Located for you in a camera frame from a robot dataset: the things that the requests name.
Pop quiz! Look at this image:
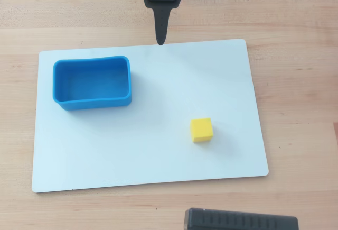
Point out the yellow cube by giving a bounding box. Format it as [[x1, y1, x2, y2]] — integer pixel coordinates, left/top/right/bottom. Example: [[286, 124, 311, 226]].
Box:
[[190, 117, 214, 143]]

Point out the blue rectangular bin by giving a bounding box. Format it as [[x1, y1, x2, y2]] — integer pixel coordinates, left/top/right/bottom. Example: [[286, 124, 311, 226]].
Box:
[[52, 55, 133, 112]]

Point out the white rectangular board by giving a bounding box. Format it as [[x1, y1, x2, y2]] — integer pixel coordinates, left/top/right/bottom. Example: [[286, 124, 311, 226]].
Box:
[[31, 38, 270, 194]]

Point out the black ribbed device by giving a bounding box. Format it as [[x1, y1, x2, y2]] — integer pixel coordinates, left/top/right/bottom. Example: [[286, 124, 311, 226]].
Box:
[[184, 207, 299, 230]]

